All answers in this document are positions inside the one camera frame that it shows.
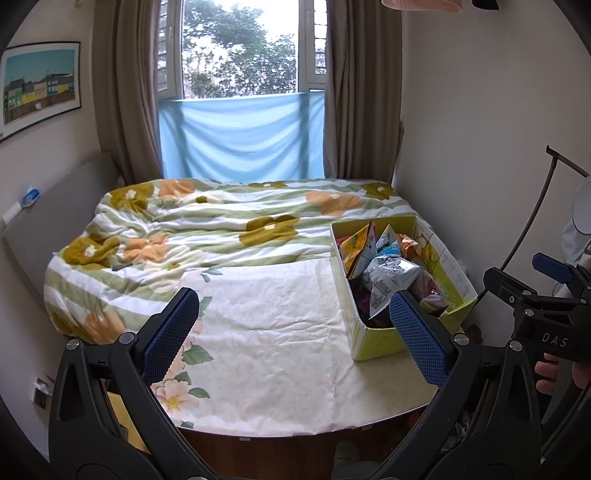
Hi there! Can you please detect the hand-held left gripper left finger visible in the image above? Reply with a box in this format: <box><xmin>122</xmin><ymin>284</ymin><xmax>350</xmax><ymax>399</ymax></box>
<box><xmin>47</xmin><ymin>287</ymin><xmax>218</xmax><ymax>479</ymax></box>

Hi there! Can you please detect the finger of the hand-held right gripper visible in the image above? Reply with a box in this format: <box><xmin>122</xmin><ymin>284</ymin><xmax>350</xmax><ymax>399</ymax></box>
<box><xmin>532</xmin><ymin>253</ymin><xmax>591</xmax><ymax>296</ymax></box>
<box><xmin>483</xmin><ymin>267</ymin><xmax>539</xmax><ymax>306</ymax></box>

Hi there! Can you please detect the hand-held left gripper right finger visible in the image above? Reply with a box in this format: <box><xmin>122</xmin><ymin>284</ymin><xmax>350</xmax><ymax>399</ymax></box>
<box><xmin>374</xmin><ymin>289</ymin><xmax>542</xmax><ymax>479</ymax></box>

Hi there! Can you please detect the green cardboard box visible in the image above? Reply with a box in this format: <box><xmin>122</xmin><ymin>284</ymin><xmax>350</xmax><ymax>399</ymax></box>
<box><xmin>330</xmin><ymin>215</ymin><xmax>478</xmax><ymax>361</ymax></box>

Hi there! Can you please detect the small silver blue snack packet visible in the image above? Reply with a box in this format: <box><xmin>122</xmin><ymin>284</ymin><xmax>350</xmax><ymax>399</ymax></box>
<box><xmin>362</xmin><ymin>256</ymin><xmax>423</xmax><ymax>319</ymax></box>

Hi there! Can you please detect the orange snack packet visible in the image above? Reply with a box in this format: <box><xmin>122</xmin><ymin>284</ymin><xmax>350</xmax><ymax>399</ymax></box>
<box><xmin>398</xmin><ymin>233</ymin><xmax>423</xmax><ymax>261</ymax></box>

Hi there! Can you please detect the blue white snack packet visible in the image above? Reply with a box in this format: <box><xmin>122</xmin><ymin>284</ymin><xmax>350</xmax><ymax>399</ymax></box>
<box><xmin>375</xmin><ymin>224</ymin><xmax>402</xmax><ymax>259</ymax></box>

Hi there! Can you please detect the gold silver snack packet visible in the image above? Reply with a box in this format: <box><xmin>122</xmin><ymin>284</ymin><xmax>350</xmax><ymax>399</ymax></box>
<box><xmin>339</xmin><ymin>220</ymin><xmax>377</xmax><ymax>280</ymax></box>

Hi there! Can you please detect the person's right hand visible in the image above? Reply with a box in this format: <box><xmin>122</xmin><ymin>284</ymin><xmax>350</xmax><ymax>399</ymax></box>
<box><xmin>534</xmin><ymin>353</ymin><xmax>591</xmax><ymax>395</ymax></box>

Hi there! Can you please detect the white cloth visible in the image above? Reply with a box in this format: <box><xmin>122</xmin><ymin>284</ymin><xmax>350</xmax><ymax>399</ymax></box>
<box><xmin>561</xmin><ymin>222</ymin><xmax>591</xmax><ymax>296</ymax></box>

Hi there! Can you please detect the white round lamp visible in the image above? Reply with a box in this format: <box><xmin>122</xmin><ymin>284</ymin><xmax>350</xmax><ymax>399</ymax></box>
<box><xmin>570</xmin><ymin>178</ymin><xmax>591</xmax><ymax>232</ymax></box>

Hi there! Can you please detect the yellow cushion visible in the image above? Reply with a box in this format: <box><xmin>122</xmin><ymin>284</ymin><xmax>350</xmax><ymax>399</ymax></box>
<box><xmin>108</xmin><ymin>392</ymin><xmax>148</xmax><ymax>450</ymax></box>

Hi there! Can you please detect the floral striped duvet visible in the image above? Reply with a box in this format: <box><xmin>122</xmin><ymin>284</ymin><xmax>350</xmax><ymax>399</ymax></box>
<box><xmin>44</xmin><ymin>178</ymin><xmax>419</xmax><ymax>347</ymax></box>

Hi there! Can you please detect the grey slipper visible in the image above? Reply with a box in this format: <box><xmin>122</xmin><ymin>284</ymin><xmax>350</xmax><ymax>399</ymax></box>
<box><xmin>332</xmin><ymin>440</ymin><xmax>361</xmax><ymax>476</ymax></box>

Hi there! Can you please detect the grey headboard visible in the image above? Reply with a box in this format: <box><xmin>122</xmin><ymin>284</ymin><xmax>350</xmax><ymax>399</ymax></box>
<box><xmin>2</xmin><ymin>152</ymin><xmax>121</xmax><ymax>301</ymax></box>

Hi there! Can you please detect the light blue cloth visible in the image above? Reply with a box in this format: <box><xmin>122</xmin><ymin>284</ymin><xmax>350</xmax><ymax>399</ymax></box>
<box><xmin>158</xmin><ymin>91</ymin><xmax>325</xmax><ymax>182</ymax></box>

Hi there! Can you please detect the framed picture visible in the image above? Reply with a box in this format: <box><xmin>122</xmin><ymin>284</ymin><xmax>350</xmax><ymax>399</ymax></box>
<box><xmin>0</xmin><ymin>41</ymin><xmax>83</xmax><ymax>143</ymax></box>

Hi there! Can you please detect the pink hanging cloth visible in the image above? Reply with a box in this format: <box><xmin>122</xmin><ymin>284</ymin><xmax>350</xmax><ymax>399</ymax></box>
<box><xmin>381</xmin><ymin>0</ymin><xmax>464</xmax><ymax>14</ymax></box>

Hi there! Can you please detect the window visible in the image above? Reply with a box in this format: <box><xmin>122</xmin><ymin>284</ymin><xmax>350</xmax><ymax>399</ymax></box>
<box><xmin>157</xmin><ymin>0</ymin><xmax>331</xmax><ymax>100</ymax></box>

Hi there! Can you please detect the black cable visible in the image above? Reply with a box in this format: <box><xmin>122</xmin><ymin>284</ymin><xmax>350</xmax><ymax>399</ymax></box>
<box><xmin>499</xmin><ymin>145</ymin><xmax>591</xmax><ymax>275</ymax></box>

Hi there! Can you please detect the wall socket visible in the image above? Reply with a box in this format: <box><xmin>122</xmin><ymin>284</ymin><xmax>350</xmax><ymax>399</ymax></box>
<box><xmin>32</xmin><ymin>376</ymin><xmax>56</xmax><ymax>409</ymax></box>

